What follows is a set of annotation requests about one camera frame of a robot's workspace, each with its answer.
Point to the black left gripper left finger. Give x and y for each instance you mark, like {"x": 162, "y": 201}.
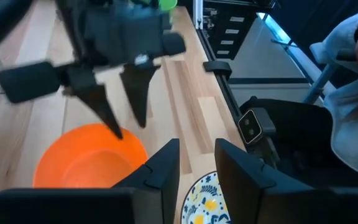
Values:
{"x": 73, "y": 205}

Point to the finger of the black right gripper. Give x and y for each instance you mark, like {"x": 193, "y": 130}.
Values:
{"x": 95, "y": 99}
{"x": 138, "y": 90}

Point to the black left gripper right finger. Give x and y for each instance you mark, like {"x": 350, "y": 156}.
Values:
{"x": 291, "y": 205}

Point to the orange plastic mini bowl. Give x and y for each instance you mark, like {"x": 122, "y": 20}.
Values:
{"x": 82, "y": 161}

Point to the silver aluminium profile strips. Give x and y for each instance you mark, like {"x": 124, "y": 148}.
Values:
{"x": 198, "y": 14}

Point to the floral plate with yellow underside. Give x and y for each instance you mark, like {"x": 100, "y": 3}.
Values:
{"x": 204, "y": 202}

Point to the person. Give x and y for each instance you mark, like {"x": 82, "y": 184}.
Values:
{"x": 353, "y": 133}

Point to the black drawer cabinet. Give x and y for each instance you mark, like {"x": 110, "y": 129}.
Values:
{"x": 244, "y": 34}

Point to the black table-level camera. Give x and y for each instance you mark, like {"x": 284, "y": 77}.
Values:
{"x": 250, "y": 126}

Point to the grey metal chair frame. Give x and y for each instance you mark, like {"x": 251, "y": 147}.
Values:
{"x": 319, "y": 82}

